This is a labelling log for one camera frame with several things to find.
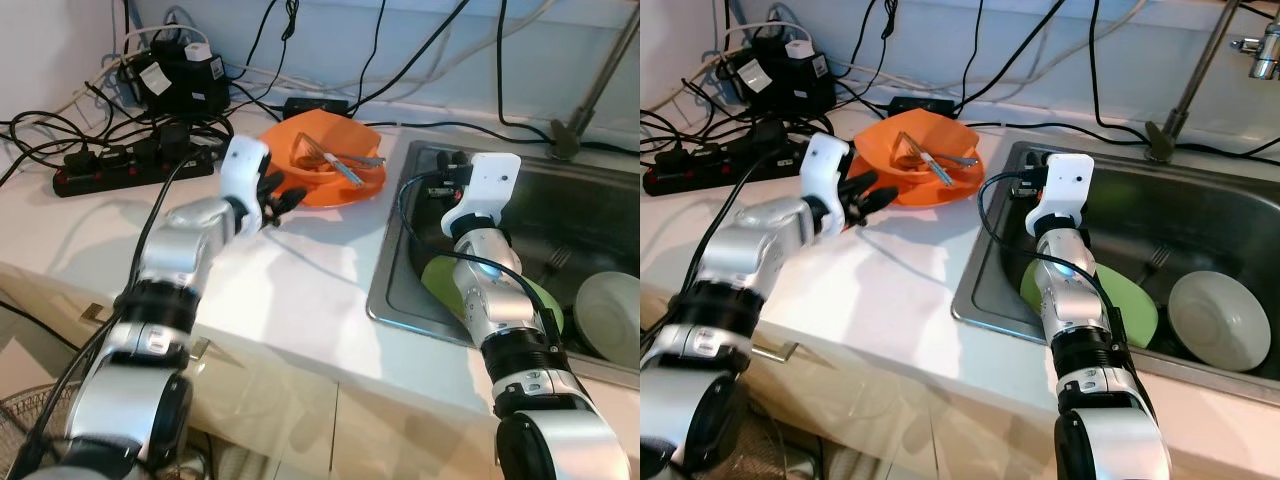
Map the large orange plastic bowl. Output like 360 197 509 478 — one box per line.
865 148 986 206
275 150 388 209

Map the silver metal spoon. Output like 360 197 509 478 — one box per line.
920 148 981 186
325 150 386 188

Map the metal kitchen faucet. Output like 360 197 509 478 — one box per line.
1145 0 1280 164
548 0 641 161

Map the white kitchen cabinet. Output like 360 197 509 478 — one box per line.
640 285 1280 480
0 260 641 480

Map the black power plug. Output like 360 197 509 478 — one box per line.
752 120 791 159
155 122 199 161

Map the stainless steel sink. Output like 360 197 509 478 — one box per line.
950 140 1280 386
367 140 641 376

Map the green plate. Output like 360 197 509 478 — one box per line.
1020 255 1159 351
420 255 566 341

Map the black charger box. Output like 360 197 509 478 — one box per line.
130 40 231 116
735 38 836 113

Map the black power strip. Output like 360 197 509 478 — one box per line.
52 140 216 198
642 140 791 196

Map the white bowl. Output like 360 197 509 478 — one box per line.
1168 270 1271 373
573 272 641 369

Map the grey floor fan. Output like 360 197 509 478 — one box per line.
725 395 836 480
0 380 216 480

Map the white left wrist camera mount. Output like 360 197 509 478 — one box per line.
800 133 851 216
220 138 273 216

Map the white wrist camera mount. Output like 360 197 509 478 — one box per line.
800 133 851 216
1030 155 1091 236
220 138 273 216
443 153 519 239

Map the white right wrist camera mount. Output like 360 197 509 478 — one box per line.
1030 155 1091 236
443 153 519 239

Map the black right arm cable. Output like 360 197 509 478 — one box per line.
398 172 561 346
978 172 1141 351

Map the black power cable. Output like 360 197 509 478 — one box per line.
1090 0 1151 136
955 0 1069 106
955 0 991 101
350 0 471 109
350 0 389 101
495 0 561 136

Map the knotted thin black cable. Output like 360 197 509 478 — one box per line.
228 0 301 101
850 0 901 96

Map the black power strip cord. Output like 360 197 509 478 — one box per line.
640 108 701 181
0 110 71 191

